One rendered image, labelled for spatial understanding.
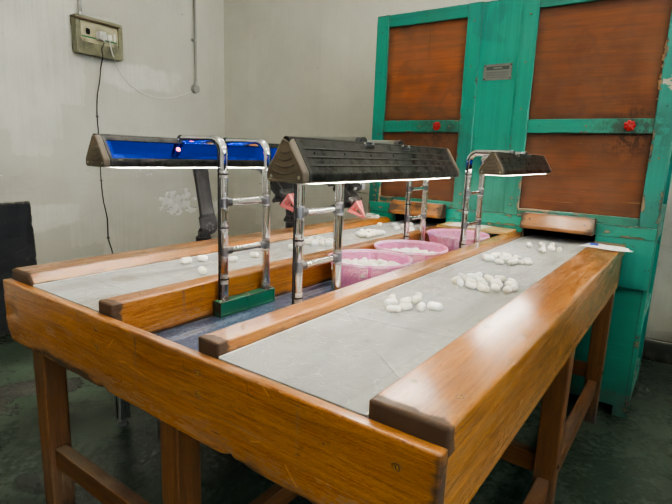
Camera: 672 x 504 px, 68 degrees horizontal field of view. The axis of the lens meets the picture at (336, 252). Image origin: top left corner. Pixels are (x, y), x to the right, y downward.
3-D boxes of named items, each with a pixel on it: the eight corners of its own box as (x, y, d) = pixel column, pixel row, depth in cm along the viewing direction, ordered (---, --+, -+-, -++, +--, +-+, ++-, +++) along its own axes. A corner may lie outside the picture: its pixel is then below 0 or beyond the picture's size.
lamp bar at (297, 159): (265, 181, 81) (265, 135, 80) (430, 175, 131) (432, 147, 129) (303, 184, 76) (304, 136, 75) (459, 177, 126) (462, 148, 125)
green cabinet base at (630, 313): (361, 344, 292) (368, 200, 275) (405, 321, 336) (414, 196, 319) (626, 422, 214) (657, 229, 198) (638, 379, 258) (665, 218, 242)
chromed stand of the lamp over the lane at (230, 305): (172, 303, 135) (168, 133, 126) (228, 288, 151) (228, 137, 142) (220, 318, 124) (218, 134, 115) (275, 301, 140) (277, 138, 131)
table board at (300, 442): (7, 337, 132) (1, 279, 129) (16, 335, 133) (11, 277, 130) (432, 571, 62) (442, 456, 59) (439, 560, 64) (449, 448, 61)
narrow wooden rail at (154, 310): (100, 348, 108) (97, 299, 106) (443, 244, 253) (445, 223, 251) (114, 354, 105) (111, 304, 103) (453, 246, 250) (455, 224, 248)
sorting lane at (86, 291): (32, 293, 124) (31, 285, 123) (392, 225, 269) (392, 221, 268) (97, 319, 107) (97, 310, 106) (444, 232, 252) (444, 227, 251)
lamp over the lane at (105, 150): (84, 165, 113) (82, 133, 111) (273, 166, 163) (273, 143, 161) (103, 167, 108) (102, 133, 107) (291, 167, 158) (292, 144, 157)
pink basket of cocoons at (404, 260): (310, 286, 157) (310, 256, 155) (356, 272, 178) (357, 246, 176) (383, 303, 142) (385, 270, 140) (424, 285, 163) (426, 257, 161)
